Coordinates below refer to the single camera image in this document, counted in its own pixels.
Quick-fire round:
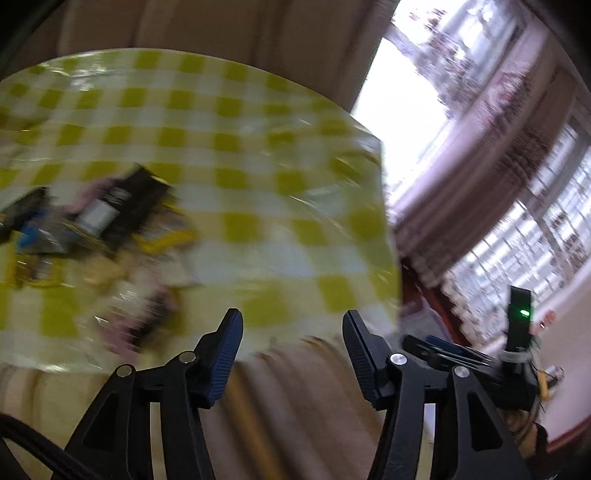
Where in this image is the dark snack packet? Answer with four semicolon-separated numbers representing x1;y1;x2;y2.
0;186;52;244

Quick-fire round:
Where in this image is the pink striped curtain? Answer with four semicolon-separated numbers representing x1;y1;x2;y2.
387;23;580;289

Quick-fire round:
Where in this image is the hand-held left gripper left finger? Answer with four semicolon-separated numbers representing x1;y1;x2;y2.
64;308;245;480

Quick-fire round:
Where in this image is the small yellow snack packet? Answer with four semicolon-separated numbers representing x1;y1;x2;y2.
8;253;63;291

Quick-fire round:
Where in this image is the yellow checkered tablecloth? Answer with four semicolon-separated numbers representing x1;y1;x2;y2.
0;48;402;374

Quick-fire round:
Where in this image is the beige striped table skirt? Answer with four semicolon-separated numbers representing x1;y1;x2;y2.
0;335;437;480

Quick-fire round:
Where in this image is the beige sofa backrest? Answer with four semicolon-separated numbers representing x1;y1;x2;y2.
54;0;399;121

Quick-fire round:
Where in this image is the black braided cable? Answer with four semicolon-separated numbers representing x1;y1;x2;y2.
0;412;95;480

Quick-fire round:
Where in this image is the red wooden furniture frame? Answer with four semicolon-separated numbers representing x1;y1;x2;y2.
401;257;465;344

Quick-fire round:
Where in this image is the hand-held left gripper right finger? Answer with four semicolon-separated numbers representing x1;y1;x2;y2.
342;310;533;480

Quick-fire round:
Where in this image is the person's right hand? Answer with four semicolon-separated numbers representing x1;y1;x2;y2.
505;408;551;459

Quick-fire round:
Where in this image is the pink and black snack packet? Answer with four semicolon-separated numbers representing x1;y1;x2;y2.
95;276;182;354

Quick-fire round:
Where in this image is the blue snack packet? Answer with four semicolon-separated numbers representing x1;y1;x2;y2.
13;208;81;256

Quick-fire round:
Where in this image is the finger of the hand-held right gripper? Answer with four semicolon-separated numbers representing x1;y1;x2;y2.
424;336;505;368
402;335;502;403

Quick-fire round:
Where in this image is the bright window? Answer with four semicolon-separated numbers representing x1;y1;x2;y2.
351;0;591;347

